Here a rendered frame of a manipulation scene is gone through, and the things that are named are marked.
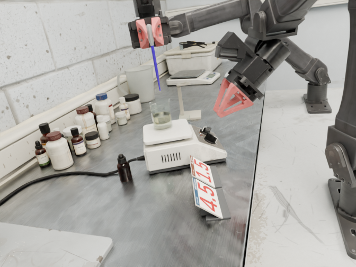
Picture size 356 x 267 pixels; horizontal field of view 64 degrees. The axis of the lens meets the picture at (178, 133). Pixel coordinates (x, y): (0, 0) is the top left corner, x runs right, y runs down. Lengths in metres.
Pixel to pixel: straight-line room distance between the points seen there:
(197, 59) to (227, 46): 1.13
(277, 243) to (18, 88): 0.81
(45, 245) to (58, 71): 0.68
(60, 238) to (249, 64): 0.50
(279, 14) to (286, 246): 0.41
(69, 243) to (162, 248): 0.17
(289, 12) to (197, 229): 0.43
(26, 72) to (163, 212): 0.64
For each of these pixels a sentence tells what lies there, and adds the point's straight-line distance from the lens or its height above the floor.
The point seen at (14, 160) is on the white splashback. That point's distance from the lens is 0.91.
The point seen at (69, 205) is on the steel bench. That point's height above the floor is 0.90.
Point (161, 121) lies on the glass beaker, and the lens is 0.71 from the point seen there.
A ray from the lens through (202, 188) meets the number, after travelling 0.58.
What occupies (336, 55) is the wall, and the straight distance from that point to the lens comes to 2.12.
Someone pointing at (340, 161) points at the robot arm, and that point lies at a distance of 0.50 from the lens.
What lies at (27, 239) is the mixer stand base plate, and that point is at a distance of 0.62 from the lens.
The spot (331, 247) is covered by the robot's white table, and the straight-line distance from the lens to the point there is 0.52.
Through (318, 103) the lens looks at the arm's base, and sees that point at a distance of 1.09.
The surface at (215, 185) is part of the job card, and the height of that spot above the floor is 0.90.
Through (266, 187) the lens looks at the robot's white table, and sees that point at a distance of 0.63.
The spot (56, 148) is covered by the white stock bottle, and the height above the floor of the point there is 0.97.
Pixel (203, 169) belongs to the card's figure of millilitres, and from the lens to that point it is 0.66.
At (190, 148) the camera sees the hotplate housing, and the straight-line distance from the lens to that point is 0.68.
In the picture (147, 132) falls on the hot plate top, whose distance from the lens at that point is 0.73.
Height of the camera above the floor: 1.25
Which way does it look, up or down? 23 degrees down
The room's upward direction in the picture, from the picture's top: 8 degrees counter-clockwise
